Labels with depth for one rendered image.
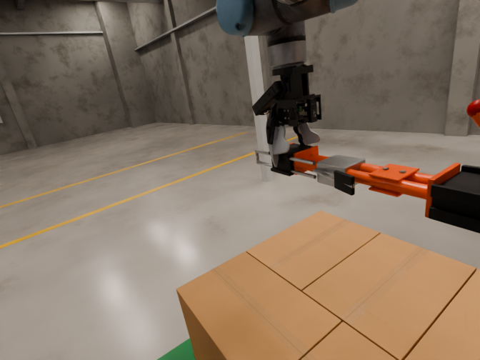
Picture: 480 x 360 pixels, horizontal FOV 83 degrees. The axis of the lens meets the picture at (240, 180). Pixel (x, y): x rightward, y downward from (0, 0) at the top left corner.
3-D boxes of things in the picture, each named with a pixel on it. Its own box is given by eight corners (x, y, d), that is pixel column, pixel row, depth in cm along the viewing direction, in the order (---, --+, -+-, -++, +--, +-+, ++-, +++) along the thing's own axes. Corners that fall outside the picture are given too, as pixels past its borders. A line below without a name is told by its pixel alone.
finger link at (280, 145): (279, 169, 57) (288, 125, 56) (263, 164, 62) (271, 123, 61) (290, 171, 59) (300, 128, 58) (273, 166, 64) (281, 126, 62)
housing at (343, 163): (366, 180, 54) (367, 158, 52) (344, 191, 50) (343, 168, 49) (337, 173, 59) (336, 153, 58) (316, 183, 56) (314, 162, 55)
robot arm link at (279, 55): (261, 48, 56) (290, 46, 60) (263, 72, 58) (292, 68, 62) (284, 41, 50) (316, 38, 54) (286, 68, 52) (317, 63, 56)
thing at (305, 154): (319, 166, 64) (318, 145, 63) (296, 175, 61) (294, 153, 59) (294, 161, 71) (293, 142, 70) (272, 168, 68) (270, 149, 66)
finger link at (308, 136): (321, 159, 63) (308, 126, 59) (303, 156, 68) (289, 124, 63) (329, 151, 64) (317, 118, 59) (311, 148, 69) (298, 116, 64)
